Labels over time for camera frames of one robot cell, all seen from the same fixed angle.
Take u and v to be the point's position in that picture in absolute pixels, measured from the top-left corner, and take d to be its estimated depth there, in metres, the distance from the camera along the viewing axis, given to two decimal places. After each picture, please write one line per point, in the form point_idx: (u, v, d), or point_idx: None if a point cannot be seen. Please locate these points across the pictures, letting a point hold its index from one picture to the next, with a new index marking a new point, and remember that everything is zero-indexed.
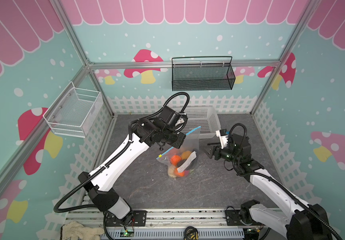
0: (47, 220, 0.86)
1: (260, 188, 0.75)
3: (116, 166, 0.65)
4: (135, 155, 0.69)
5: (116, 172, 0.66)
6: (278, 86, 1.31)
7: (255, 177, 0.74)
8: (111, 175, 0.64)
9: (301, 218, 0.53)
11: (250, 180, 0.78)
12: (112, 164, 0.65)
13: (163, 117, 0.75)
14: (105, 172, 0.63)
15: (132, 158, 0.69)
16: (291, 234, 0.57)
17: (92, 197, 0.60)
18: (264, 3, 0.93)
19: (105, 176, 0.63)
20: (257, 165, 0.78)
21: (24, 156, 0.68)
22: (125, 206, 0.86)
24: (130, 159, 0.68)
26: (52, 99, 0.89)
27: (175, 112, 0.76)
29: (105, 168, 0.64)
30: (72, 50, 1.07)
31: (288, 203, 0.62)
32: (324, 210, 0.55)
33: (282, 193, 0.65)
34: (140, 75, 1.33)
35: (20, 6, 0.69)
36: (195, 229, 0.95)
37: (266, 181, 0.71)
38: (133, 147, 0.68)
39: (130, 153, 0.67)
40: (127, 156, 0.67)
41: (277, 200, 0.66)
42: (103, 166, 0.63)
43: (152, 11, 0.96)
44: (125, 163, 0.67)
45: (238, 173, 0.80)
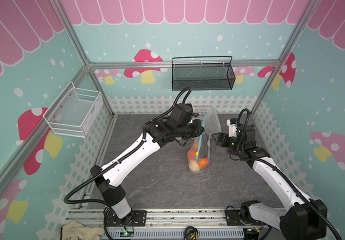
0: (47, 220, 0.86)
1: (261, 176, 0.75)
3: (127, 163, 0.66)
4: (148, 153, 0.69)
5: (128, 168, 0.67)
6: (277, 85, 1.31)
7: (259, 164, 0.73)
8: (122, 171, 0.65)
9: (300, 210, 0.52)
11: (253, 166, 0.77)
12: (125, 159, 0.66)
13: (173, 117, 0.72)
14: (117, 167, 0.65)
15: (145, 156, 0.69)
16: (285, 222, 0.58)
17: (103, 190, 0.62)
18: (264, 3, 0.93)
19: (117, 171, 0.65)
20: (263, 152, 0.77)
21: (24, 155, 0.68)
22: (126, 206, 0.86)
24: (144, 155, 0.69)
26: (52, 99, 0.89)
27: (186, 109, 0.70)
29: (118, 164, 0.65)
30: (72, 50, 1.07)
31: (288, 194, 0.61)
32: (325, 206, 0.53)
33: (284, 185, 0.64)
34: (140, 75, 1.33)
35: (20, 6, 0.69)
36: (195, 229, 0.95)
37: (270, 170, 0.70)
38: (146, 146, 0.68)
39: (143, 151, 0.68)
40: (140, 153, 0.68)
41: (277, 190, 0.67)
42: (116, 161, 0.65)
43: (152, 12, 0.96)
44: (137, 160, 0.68)
45: (242, 159, 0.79)
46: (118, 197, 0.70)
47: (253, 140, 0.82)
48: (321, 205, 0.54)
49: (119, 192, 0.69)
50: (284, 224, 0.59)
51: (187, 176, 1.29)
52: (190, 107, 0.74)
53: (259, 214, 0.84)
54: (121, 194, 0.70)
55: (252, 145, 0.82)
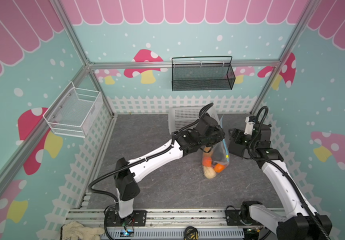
0: (47, 220, 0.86)
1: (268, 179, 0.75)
3: (154, 162, 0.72)
4: (174, 157, 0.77)
5: (152, 167, 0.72)
6: (278, 85, 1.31)
7: (270, 166, 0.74)
8: (148, 168, 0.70)
9: (301, 221, 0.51)
11: (262, 168, 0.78)
12: (153, 158, 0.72)
13: (199, 130, 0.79)
14: (143, 164, 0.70)
15: (170, 160, 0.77)
16: (282, 227, 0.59)
17: (127, 183, 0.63)
18: (264, 3, 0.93)
19: (142, 168, 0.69)
20: (276, 154, 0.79)
21: (24, 156, 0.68)
22: (130, 207, 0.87)
24: (171, 160, 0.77)
26: (52, 99, 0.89)
27: (210, 124, 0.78)
29: (145, 160, 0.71)
30: (72, 50, 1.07)
31: (293, 203, 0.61)
32: (330, 223, 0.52)
33: (291, 193, 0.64)
34: (140, 75, 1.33)
35: (20, 6, 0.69)
36: (195, 229, 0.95)
37: (279, 175, 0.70)
38: (172, 151, 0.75)
39: (171, 156, 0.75)
40: (168, 158, 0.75)
41: (282, 196, 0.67)
42: (144, 158, 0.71)
43: (152, 12, 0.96)
44: (162, 162, 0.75)
45: (252, 158, 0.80)
46: (133, 193, 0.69)
47: (267, 141, 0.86)
48: (326, 221, 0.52)
49: (135, 191, 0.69)
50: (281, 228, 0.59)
51: (187, 176, 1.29)
52: (214, 120, 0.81)
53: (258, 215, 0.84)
54: (136, 192, 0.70)
55: (265, 145, 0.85)
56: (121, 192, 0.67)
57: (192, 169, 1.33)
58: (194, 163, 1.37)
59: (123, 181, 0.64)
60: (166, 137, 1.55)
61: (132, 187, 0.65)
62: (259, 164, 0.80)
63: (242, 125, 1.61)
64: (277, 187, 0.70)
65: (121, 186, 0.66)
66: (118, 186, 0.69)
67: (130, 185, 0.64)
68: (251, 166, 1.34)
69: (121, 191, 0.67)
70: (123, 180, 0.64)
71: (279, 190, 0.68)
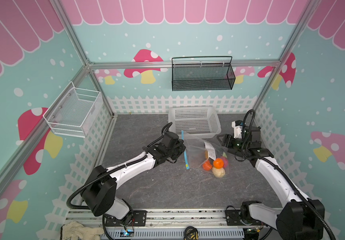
0: (47, 220, 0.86)
1: (263, 175, 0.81)
3: (131, 169, 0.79)
4: (146, 166, 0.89)
5: (128, 175, 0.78)
6: (278, 85, 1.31)
7: (262, 162, 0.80)
8: (126, 174, 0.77)
9: (295, 207, 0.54)
11: (255, 166, 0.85)
12: (131, 165, 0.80)
13: (164, 143, 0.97)
14: (122, 170, 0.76)
15: (143, 169, 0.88)
16: (281, 219, 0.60)
17: (107, 188, 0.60)
18: (264, 3, 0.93)
19: (121, 174, 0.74)
20: (266, 152, 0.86)
21: (24, 156, 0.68)
22: (124, 206, 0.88)
24: (145, 170, 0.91)
26: (51, 99, 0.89)
27: (173, 137, 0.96)
29: (125, 167, 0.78)
30: (72, 50, 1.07)
31: (286, 191, 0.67)
32: (322, 207, 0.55)
33: (283, 183, 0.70)
34: (140, 75, 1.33)
35: (20, 6, 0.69)
36: (195, 229, 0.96)
37: (271, 169, 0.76)
38: (147, 159, 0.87)
39: (144, 165, 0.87)
40: (142, 167, 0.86)
41: (277, 188, 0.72)
42: (124, 165, 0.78)
43: (152, 12, 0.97)
44: (137, 170, 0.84)
45: (246, 157, 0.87)
46: (107, 204, 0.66)
47: (257, 141, 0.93)
48: (319, 205, 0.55)
49: (109, 201, 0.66)
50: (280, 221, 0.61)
51: (187, 176, 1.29)
52: (175, 133, 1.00)
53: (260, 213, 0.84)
54: (110, 201, 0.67)
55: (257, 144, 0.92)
56: (98, 203, 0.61)
57: (192, 169, 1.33)
58: (193, 163, 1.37)
59: (104, 187, 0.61)
60: None
61: (111, 194, 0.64)
62: (253, 163, 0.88)
63: None
64: (272, 181, 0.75)
65: (100, 194, 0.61)
66: (92, 198, 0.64)
67: (112, 190, 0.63)
68: (251, 166, 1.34)
69: (97, 202, 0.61)
70: (104, 186, 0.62)
71: (273, 183, 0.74)
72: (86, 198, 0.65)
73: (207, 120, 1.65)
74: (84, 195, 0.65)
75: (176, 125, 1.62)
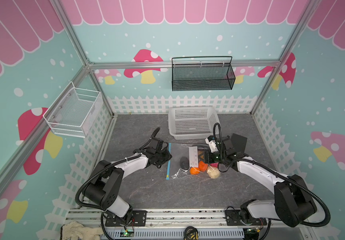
0: (47, 220, 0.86)
1: (247, 173, 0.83)
3: (132, 163, 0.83)
4: (142, 165, 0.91)
5: (130, 168, 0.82)
6: (277, 85, 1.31)
7: (241, 163, 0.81)
8: (128, 167, 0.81)
9: (283, 188, 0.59)
11: (238, 169, 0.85)
12: (131, 160, 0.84)
13: (152, 145, 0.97)
14: (124, 163, 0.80)
15: (141, 166, 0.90)
16: (279, 207, 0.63)
17: (117, 177, 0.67)
18: (264, 3, 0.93)
19: (123, 167, 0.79)
20: (242, 154, 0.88)
21: (25, 156, 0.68)
22: (124, 203, 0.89)
24: (139, 168, 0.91)
26: (51, 99, 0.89)
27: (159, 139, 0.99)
29: (126, 161, 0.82)
30: (72, 50, 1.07)
31: (269, 179, 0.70)
32: (302, 180, 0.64)
33: (265, 172, 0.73)
34: (140, 75, 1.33)
35: (20, 6, 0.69)
36: (195, 229, 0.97)
37: (251, 165, 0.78)
38: (143, 156, 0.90)
39: (141, 161, 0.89)
40: (139, 163, 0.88)
41: (262, 179, 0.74)
42: (125, 158, 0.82)
43: (152, 12, 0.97)
44: (136, 165, 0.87)
45: (227, 166, 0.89)
46: (112, 197, 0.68)
47: (232, 147, 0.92)
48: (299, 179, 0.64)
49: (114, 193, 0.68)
50: (279, 209, 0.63)
51: (187, 176, 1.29)
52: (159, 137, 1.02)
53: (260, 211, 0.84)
54: (114, 194, 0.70)
55: (233, 150, 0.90)
56: (107, 192, 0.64)
57: None
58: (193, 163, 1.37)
59: (112, 177, 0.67)
60: (166, 137, 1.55)
61: (117, 183, 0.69)
62: (235, 169, 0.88)
63: (242, 125, 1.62)
64: (255, 175, 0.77)
65: (108, 184, 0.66)
66: (96, 192, 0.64)
67: (119, 178, 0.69)
68: None
69: (107, 191, 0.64)
70: (113, 174, 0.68)
71: (257, 177, 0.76)
72: (90, 194, 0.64)
73: (207, 120, 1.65)
74: (87, 192, 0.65)
75: (176, 125, 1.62)
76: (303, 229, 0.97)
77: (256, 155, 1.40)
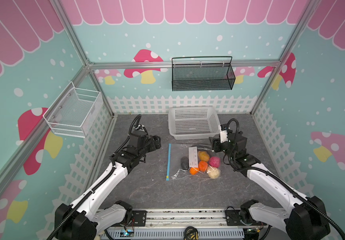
0: (48, 220, 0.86)
1: (258, 182, 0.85)
3: (101, 189, 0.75)
4: (118, 179, 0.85)
5: (101, 197, 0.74)
6: (277, 85, 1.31)
7: (252, 171, 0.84)
8: (97, 199, 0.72)
9: (301, 212, 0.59)
11: (247, 175, 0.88)
12: (98, 187, 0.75)
13: (133, 144, 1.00)
14: (90, 198, 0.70)
15: (116, 182, 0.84)
16: (291, 226, 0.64)
17: (79, 225, 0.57)
18: (264, 3, 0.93)
19: (91, 201, 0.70)
20: (253, 160, 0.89)
21: (25, 156, 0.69)
22: (119, 208, 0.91)
24: (119, 180, 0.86)
26: (52, 99, 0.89)
27: (140, 136, 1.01)
29: (92, 192, 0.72)
30: (72, 50, 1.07)
31: (286, 196, 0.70)
32: (322, 203, 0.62)
33: (281, 188, 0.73)
34: (140, 75, 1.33)
35: (20, 6, 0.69)
36: (195, 229, 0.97)
37: (264, 176, 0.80)
38: (116, 172, 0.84)
39: (115, 178, 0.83)
40: (111, 183, 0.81)
41: (276, 194, 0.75)
42: (90, 191, 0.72)
43: (153, 12, 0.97)
44: (109, 186, 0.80)
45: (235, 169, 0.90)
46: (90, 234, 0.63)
47: (243, 150, 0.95)
48: (318, 202, 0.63)
49: (90, 233, 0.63)
50: (290, 228, 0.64)
51: (187, 176, 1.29)
52: (142, 132, 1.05)
53: (262, 216, 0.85)
54: (91, 233, 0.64)
55: (243, 153, 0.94)
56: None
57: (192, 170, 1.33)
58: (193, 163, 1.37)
59: (75, 225, 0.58)
60: (166, 137, 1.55)
61: (88, 226, 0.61)
62: (244, 175, 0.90)
63: (242, 125, 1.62)
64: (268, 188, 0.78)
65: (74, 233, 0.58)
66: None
67: (86, 223, 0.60)
68: None
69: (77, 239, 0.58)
70: (74, 224, 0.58)
71: (270, 190, 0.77)
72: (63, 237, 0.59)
73: (207, 120, 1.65)
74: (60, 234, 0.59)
75: (176, 125, 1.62)
76: None
77: (256, 156, 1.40)
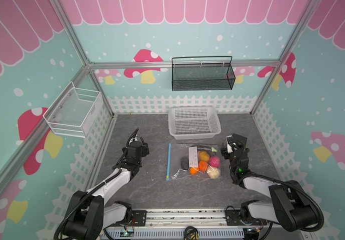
0: (48, 220, 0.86)
1: (253, 187, 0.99)
3: (112, 183, 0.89)
4: (124, 179, 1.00)
5: (110, 190, 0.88)
6: (277, 85, 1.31)
7: (246, 179, 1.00)
8: (108, 190, 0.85)
9: (277, 189, 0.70)
11: (245, 185, 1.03)
12: (110, 181, 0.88)
13: (132, 154, 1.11)
14: (104, 187, 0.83)
15: (122, 182, 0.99)
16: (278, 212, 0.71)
17: (96, 206, 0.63)
18: (264, 3, 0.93)
19: (104, 191, 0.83)
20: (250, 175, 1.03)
21: (25, 155, 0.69)
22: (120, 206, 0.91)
24: (123, 184, 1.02)
26: (51, 99, 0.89)
27: (137, 146, 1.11)
29: (105, 184, 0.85)
30: (72, 50, 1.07)
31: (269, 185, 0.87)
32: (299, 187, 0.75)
33: (264, 180, 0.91)
34: (140, 75, 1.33)
35: (20, 6, 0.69)
36: (195, 229, 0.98)
37: (253, 177, 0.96)
38: (123, 173, 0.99)
39: (122, 177, 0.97)
40: (119, 181, 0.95)
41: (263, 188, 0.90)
42: (104, 182, 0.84)
43: (152, 12, 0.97)
44: (117, 183, 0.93)
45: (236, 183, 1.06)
46: (95, 230, 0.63)
47: (246, 166, 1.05)
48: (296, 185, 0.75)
49: (99, 222, 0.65)
50: (278, 213, 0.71)
51: (187, 176, 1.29)
52: (138, 142, 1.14)
53: (261, 210, 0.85)
54: (99, 224, 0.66)
55: (244, 169, 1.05)
56: (90, 225, 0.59)
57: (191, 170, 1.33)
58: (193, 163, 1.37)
59: (92, 207, 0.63)
60: (166, 137, 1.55)
61: (99, 213, 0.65)
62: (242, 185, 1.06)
63: (242, 125, 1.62)
64: (256, 187, 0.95)
65: (89, 217, 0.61)
66: (78, 228, 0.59)
67: (100, 208, 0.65)
68: (251, 166, 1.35)
69: (90, 224, 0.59)
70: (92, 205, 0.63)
71: (258, 188, 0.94)
72: (71, 230, 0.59)
73: (207, 120, 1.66)
74: (66, 228, 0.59)
75: (176, 125, 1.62)
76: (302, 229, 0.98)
77: (256, 155, 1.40)
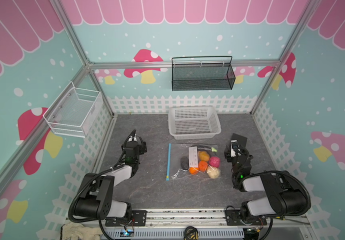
0: (47, 220, 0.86)
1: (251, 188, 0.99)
3: (118, 171, 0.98)
4: (127, 174, 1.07)
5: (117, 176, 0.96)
6: (277, 85, 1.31)
7: (246, 181, 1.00)
8: (115, 174, 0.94)
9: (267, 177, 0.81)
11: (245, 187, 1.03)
12: (117, 169, 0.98)
13: (130, 154, 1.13)
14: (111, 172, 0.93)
15: (126, 175, 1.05)
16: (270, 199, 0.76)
17: (107, 184, 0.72)
18: (264, 3, 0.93)
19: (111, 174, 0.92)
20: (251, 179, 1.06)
21: (25, 155, 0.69)
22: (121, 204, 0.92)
24: (125, 178, 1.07)
26: (51, 99, 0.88)
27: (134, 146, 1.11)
29: (113, 170, 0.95)
30: (72, 50, 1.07)
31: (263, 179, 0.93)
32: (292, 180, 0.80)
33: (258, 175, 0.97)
34: (139, 75, 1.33)
35: (20, 6, 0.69)
36: (194, 229, 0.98)
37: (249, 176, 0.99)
38: (126, 167, 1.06)
39: (126, 170, 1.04)
40: (125, 172, 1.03)
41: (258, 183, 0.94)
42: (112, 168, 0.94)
43: (152, 12, 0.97)
44: (123, 174, 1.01)
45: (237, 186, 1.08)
46: (107, 206, 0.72)
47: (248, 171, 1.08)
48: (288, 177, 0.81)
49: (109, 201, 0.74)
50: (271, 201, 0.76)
51: (187, 176, 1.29)
52: (134, 142, 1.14)
53: (259, 205, 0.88)
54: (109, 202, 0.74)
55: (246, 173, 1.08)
56: (102, 200, 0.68)
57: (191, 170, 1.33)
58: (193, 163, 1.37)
59: (103, 186, 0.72)
60: (166, 137, 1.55)
61: (109, 192, 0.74)
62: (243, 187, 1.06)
63: (242, 125, 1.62)
64: (254, 186, 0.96)
65: (100, 193, 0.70)
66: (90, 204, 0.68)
67: (110, 187, 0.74)
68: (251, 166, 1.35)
69: (101, 200, 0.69)
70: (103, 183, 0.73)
71: (256, 187, 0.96)
72: (83, 207, 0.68)
73: (207, 120, 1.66)
74: (77, 208, 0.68)
75: (176, 125, 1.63)
76: (303, 229, 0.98)
77: (256, 155, 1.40)
